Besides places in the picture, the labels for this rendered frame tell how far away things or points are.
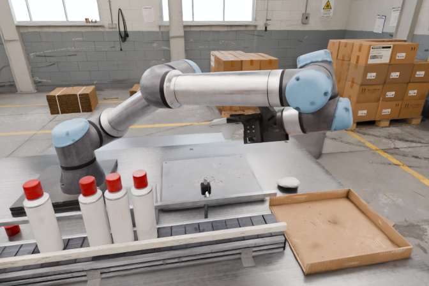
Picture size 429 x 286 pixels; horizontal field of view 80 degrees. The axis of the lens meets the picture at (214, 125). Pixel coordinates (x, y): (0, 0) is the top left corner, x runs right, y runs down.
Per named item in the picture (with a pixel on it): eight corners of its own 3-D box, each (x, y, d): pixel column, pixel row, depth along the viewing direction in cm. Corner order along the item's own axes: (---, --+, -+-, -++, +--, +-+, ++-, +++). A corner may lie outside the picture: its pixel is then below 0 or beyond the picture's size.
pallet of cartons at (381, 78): (346, 131, 351) (365, 44, 307) (313, 111, 428) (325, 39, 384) (421, 125, 371) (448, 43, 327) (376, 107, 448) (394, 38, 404)
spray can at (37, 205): (37, 260, 62) (11, 191, 54) (46, 244, 67) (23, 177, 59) (60, 258, 63) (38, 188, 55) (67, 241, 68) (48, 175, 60)
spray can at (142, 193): (136, 247, 66) (126, 180, 58) (138, 232, 71) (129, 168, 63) (157, 244, 67) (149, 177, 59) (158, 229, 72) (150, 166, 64)
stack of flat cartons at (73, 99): (49, 115, 412) (45, 95, 400) (60, 105, 461) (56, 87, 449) (92, 112, 426) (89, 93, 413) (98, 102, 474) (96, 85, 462)
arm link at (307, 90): (114, 71, 63) (332, 59, 41) (143, 66, 72) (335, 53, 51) (124, 116, 67) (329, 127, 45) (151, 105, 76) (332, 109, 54)
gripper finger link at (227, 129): (210, 140, 70) (244, 137, 70) (208, 119, 70) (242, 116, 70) (210, 140, 73) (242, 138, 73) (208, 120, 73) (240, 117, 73)
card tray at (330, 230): (305, 274, 64) (307, 263, 63) (268, 205, 88) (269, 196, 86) (409, 258, 69) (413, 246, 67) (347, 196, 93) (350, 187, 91)
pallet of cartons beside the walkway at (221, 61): (274, 117, 401) (280, 59, 366) (222, 120, 387) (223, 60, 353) (251, 96, 510) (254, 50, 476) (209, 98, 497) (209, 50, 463)
